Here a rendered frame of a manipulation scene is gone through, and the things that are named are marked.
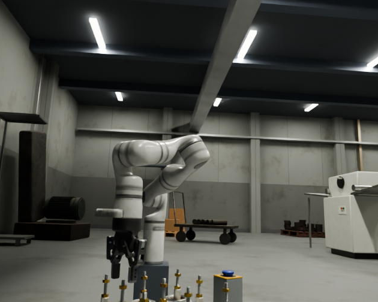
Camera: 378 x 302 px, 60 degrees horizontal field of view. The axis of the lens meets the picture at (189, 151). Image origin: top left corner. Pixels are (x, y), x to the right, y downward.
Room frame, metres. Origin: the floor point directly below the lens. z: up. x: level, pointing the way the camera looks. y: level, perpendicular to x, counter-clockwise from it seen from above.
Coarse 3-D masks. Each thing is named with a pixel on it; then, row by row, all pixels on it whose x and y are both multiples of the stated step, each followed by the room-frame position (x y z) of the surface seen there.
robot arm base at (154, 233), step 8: (144, 224) 1.47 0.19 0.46; (152, 224) 1.45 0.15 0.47; (160, 224) 1.46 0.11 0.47; (144, 232) 1.47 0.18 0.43; (152, 232) 1.45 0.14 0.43; (160, 232) 1.46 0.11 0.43; (152, 240) 1.45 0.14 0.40; (160, 240) 1.46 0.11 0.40; (152, 248) 1.45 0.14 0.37; (160, 248) 1.46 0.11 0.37; (152, 256) 1.45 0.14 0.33; (160, 256) 1.46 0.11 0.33; (152, 264) 1.45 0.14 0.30
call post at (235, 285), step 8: (216, 280) 1.16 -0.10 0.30; (224, 280) 1.12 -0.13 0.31; (232, 280) 1.13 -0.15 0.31; (240, 280) 1.15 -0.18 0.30; (216, 288) 1.16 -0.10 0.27; (232, 288) 1.13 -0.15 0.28; (240, 288) 1.15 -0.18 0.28; (216, 296) 1.16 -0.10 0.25; (232, 296) 1.13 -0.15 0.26; (240, 296) 1.15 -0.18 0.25
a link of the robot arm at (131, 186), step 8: (120, 144) 0.86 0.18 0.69; (112, 152) 0.87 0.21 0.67; (112, 160) 0.86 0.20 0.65; (120, 160) 0.86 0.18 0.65; (120, 168) 0.87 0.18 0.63; (128, 168) 0.89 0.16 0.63; (120, 176) 0.85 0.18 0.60; (128, 176) 0.84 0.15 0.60; (136, 176) 0.85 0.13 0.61; (120, 184) 0.84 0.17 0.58; (128, 184) 0.84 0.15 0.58; (136, 184) 0.85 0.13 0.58; (120, 192) 0.84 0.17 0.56; (128, 192) 0.84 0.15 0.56; (136, 192) 0.85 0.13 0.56
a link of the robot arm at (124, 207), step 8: (120, 200) 0.84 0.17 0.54; (128, 200) 0.84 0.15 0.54; (136, 200) 0.85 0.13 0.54; (120, 208) 0.84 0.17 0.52; (128, 208) 0.84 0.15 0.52; (136, 208) 0.85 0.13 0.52; (96, 216) 0.85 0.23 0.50; (104, 216) 0.81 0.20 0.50; (112, 216) 0.79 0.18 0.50; (120, 216) 0.80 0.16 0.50; (128, 216) 0.84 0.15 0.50; (136, 216) 0.85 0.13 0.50
